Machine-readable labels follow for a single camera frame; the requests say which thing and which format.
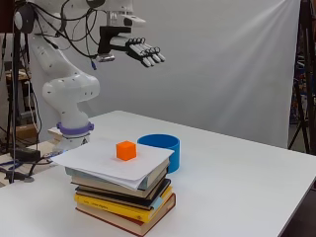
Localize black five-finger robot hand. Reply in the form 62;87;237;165
97;25;167;68

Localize white hanging sheet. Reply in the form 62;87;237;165
29;0;302;149

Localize blue round tub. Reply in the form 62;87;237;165
136;133;182;175

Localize orange cube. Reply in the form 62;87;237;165
116;140;137;162

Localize white paper sheets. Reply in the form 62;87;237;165
49;137;176;191

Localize grey-blue book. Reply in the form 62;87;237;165
64;158;171;191

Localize black light stand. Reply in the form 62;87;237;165
5;0;36;185

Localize brown cardboard box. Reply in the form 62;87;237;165
14;123;39;140

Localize cream-covered book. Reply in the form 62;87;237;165
70;168;169;199

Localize black book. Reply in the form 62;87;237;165
74;178;172;211

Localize black power adapter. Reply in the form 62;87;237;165
9;147;41;163

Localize yellow book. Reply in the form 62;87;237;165
73;186;174;224

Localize black tripod stand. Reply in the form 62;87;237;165
287;0;316;156

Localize dark red book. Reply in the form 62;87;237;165
75;193;177;237

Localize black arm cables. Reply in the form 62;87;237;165
14;0;110;71

